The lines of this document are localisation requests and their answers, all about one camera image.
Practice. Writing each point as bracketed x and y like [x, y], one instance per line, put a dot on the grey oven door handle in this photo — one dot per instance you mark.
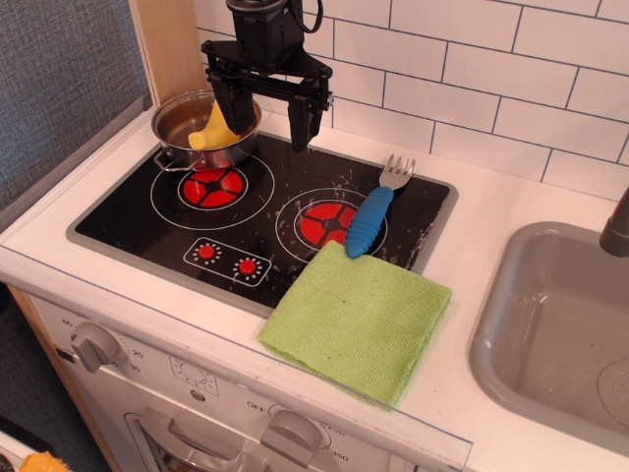
[187, 442]

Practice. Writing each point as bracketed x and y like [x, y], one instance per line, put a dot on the light wooden side post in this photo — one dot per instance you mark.
[170, 47]

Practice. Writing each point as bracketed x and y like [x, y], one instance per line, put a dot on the left red stove knob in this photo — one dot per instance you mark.
[206, 252]

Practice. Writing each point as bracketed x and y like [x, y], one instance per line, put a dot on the left grey oven dial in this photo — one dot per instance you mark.
[95, 346]

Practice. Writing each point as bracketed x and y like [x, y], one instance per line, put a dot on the red stove knob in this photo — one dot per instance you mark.
[206, 252]
[247, 267]

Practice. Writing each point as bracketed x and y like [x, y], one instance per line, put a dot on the grey toy sink basin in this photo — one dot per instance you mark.
[552, 341]

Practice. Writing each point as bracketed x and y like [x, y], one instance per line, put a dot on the right red stove knob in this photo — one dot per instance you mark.
[247, 267]

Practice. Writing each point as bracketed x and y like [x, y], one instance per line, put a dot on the grey toy faucet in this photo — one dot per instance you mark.
[614, 238]

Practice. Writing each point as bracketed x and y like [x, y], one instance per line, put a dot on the right grey oven dial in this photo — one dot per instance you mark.
[293, 437]

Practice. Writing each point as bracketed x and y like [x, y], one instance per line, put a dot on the yellow orange plush object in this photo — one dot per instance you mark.
[43, 462]

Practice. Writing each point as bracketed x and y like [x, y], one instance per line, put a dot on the blue handled metal fork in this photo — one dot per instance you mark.
[367, 222]

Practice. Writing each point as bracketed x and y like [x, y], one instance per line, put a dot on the green microfiber cloth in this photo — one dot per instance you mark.
[364, 324]

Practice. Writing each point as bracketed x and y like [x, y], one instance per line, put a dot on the grey oven dial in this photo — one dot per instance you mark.
[95, 346]
[293, 437]

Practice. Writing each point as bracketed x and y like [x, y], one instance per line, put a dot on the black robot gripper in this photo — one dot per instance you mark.
[268, 57]

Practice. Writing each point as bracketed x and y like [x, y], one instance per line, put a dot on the black toy stovetop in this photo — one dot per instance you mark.
[278, 207]

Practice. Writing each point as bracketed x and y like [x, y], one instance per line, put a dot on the yellow plastic toy piece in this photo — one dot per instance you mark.
[215, 134]

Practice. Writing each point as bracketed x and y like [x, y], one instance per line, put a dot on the small steel pot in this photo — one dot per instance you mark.
[178, 117]

